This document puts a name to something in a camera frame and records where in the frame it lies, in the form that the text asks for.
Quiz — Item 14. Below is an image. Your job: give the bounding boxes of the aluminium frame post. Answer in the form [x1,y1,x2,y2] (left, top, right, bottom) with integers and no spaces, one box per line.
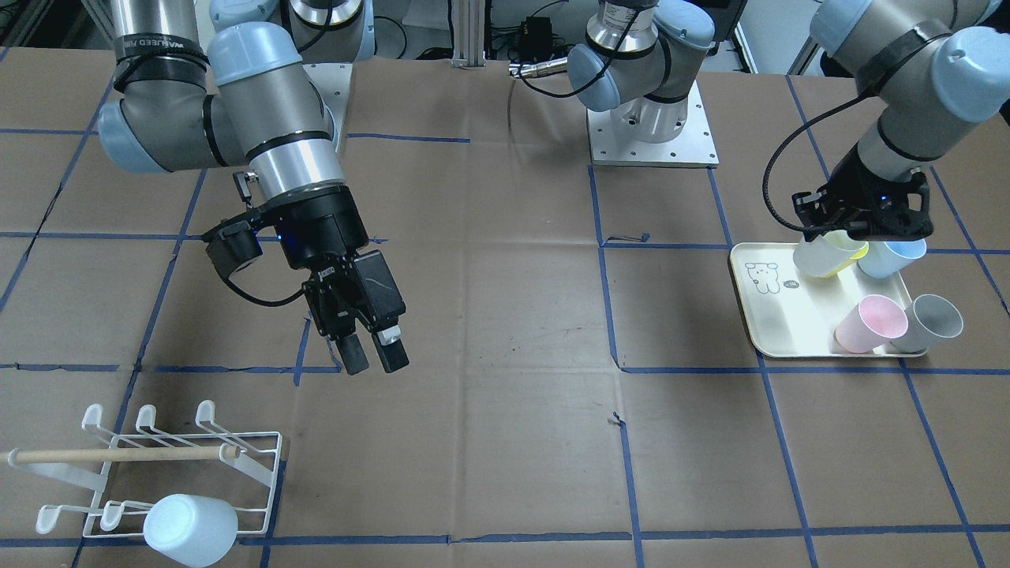
[450,0,490,69]

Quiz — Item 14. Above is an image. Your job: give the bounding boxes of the light blue cup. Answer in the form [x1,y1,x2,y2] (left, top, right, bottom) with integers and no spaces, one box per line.
[142,494,238,567]
[856,240,927,279]

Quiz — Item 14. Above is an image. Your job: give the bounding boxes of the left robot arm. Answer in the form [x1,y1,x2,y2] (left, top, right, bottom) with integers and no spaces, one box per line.
[567,1,1008,241]

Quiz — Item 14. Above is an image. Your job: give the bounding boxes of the cream plastic tray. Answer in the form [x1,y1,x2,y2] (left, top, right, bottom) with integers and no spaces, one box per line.
[729,242,912,358]

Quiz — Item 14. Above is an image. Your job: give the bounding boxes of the pink cup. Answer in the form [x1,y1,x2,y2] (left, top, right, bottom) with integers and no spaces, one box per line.
[834,294,909,353]

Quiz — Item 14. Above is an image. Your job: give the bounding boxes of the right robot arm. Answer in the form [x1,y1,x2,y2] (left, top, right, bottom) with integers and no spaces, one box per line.
[98,1,409,375]

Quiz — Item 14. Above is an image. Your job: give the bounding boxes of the grey cup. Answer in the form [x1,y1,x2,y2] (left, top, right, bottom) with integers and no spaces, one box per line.
[891,294,964,353]

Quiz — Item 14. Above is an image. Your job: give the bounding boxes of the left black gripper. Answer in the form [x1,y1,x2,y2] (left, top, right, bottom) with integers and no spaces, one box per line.
[820,147,932,236]

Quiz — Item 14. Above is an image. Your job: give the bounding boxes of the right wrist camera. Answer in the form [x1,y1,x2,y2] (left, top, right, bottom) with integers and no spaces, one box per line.
[201,220,263,280]

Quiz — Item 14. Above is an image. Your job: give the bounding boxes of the pale green cup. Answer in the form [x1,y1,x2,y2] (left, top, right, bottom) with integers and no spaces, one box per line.
[792,234,830,279]

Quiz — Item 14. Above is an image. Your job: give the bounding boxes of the white wire cup rack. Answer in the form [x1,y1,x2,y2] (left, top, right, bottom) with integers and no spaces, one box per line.
[6,400,285,540]

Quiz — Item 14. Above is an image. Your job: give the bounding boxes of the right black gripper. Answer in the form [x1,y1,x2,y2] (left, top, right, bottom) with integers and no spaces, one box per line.
[264,185,409,376]

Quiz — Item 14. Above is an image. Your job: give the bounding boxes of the yellow cup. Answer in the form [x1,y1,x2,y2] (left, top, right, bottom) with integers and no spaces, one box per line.
[823,230,869,278]

